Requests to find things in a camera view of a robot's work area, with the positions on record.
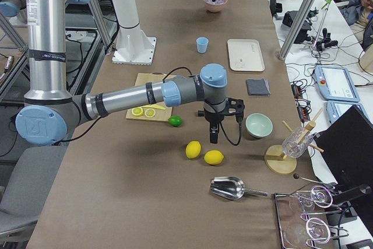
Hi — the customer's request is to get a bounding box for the black tray with glasses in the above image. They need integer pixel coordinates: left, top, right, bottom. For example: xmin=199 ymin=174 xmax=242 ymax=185
xmin=273 ymin=185 xmax=349 ymax=248

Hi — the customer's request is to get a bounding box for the blue teach pendant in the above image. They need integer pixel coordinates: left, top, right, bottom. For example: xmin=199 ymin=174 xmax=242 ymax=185
xmin=326 ymin=100 xmax=367 ymax=124
xmin=314 ymin=65 xmax=360 ymax=103

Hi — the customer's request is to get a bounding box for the yellow plastic knife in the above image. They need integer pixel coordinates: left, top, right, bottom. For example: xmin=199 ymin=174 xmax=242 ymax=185
xmin=142 ymin=104 xmax=166 ymax=110

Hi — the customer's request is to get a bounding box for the yellow lemon near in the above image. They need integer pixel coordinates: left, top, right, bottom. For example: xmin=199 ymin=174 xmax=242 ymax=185
xmin=203 ymin=150 xmax=224 ymax=166

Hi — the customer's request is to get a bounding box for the lemon slice lower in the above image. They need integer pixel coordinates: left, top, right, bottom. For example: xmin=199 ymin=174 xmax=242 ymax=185
xmin=131 ymin=107 xmax=144 ymax=117

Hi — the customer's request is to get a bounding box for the wooden cutting board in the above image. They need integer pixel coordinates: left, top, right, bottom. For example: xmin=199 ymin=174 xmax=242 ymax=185
xmin=126 ymin=73 xmax=173 ymax=122

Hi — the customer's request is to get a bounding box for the light blue plastic cup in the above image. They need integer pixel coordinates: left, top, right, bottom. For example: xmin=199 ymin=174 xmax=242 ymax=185
xmin=196 ymin=37 xmax=209 ymax=54

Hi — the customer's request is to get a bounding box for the grey folded cloth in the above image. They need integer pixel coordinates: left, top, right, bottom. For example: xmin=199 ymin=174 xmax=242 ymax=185
xmin=245 ymin=78 xmax=270 ymax=96

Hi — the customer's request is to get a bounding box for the aluminium frame post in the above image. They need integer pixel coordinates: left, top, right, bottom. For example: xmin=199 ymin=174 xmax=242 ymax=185
xmin=278 ymin=0 xmax=314 ymax=61

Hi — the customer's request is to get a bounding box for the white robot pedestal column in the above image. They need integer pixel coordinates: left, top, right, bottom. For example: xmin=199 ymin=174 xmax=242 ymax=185
xmin=103 ymin=0 xmax=142 ymax=57

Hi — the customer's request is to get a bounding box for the mint green bowl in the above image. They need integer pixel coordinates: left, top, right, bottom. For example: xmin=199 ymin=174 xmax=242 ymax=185
xmin=245 ymin=113 xmax=273 ymax=140

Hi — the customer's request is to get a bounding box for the lemon slice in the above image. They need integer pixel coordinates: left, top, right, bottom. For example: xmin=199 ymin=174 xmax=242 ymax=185
xmin=131 ymin=107 xmax=144 ymax=117
xmin=144 ymin=108 xmax=156 ymax=118

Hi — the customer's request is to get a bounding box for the green lime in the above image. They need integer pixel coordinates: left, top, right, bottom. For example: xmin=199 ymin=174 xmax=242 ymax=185
xmin=168 ymin=115 xmax=183 ymax=127

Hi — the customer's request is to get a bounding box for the steel ice scoop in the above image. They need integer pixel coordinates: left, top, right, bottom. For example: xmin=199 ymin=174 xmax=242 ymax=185
xmin=210 ymin=176 xmax=268 ymax=200

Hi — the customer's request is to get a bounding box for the pink bowl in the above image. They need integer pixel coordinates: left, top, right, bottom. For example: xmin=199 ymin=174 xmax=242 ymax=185
xmin=203 ymin=0 xmax=228 ymax=13

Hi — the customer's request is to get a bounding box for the blue teach pendant far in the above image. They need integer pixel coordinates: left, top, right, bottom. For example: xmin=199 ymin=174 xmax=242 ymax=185
xmin=314 ymin=65 xmax=360 ymax=103

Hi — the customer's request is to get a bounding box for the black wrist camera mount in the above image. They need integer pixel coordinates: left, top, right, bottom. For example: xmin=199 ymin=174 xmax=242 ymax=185
xmin=223 ymin=97 xmax=245 ymax=124

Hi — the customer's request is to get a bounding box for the clear glass on stand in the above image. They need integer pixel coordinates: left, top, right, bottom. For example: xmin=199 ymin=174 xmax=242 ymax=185
xmin=282 ymin=127 xmax=314 ymax=158

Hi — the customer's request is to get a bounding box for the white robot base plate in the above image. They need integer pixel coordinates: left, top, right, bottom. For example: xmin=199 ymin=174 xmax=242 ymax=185
xmin=112 ymin=29 xmax=157 ymax=65

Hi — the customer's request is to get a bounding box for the lemon slice upper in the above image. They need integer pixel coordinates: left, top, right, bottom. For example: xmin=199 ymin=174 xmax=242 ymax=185
xmin=144 ymin=108 xmax=156 ymax=118

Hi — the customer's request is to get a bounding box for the yellow lemon far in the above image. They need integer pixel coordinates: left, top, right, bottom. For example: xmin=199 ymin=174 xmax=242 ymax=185
xmin=185 ymin=141 xmax=202 ymax=159

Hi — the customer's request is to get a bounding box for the blue teach pendant near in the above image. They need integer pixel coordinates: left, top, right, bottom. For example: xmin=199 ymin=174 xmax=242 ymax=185
xmin=326 ymin=100 xmax=367 ymax=124

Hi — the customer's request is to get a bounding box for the yellow lemon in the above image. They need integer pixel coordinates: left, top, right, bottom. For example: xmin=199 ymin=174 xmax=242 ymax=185
xmin=185 ymin=141 xmax=202 ymax=159
xmin=203 ymin=150 xmax=224 ymax=166

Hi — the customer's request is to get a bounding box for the steel muddler black tip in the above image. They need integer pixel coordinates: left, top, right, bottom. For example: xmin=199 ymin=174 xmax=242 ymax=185
xmin=197 ymin=110 xmax=205 ymax=117

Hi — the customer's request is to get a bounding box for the grey office chair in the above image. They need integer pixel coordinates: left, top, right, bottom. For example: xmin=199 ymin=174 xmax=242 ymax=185
xmin=1 ymin=146 xmax=67 ymax=242

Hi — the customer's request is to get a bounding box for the cream rabbit tray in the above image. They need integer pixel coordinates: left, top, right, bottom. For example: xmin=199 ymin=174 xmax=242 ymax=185
xmin=227 ymin=39 xmax=265 ymax=72

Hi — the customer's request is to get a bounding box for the black monitor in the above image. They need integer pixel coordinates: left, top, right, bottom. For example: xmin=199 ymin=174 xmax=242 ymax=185
xmin=315 ymin=106 xmax=372 ymax=188

